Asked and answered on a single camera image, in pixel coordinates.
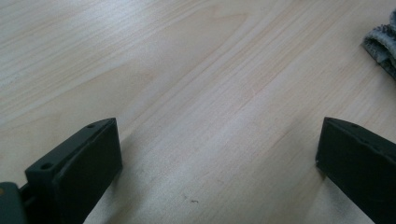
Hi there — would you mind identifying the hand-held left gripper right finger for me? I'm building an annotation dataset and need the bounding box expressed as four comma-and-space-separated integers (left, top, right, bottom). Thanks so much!
315, 117, 396, 224

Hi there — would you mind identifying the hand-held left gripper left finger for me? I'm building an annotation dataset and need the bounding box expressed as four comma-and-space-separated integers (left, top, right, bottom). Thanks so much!
24, 117, 123, 224

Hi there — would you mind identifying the grey and blue fuzzy sock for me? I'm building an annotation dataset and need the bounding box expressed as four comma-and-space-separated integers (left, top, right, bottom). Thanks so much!
361, 8, 396, 80

